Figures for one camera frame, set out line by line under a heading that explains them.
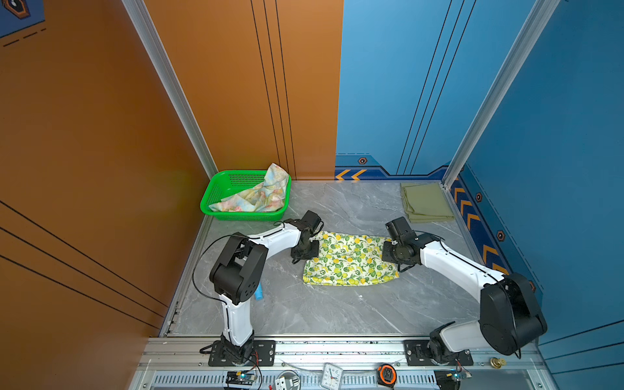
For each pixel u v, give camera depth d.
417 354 0.72
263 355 0.74
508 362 0.69
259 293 0.83
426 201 1.15
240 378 0.71
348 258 0.92
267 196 1.12
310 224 0.80
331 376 0.68
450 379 0.70
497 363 0.70
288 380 0.63
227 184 1.15
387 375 0.67
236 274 0.50
